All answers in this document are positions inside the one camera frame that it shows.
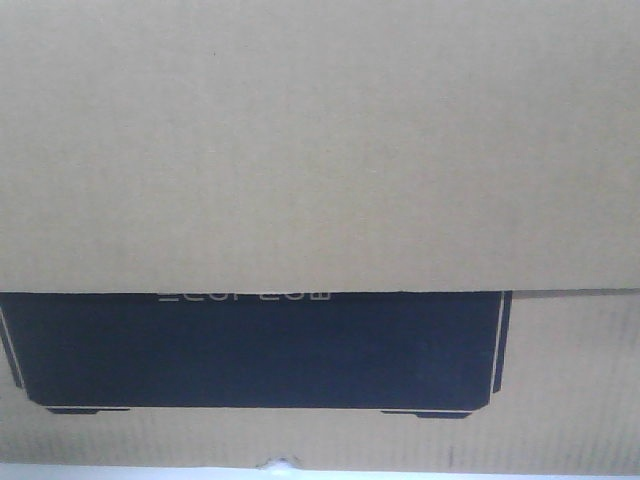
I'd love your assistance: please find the brown cardboard box black print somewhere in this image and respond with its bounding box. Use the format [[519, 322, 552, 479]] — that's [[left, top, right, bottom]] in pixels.
[[1, 1, 639, 475]]

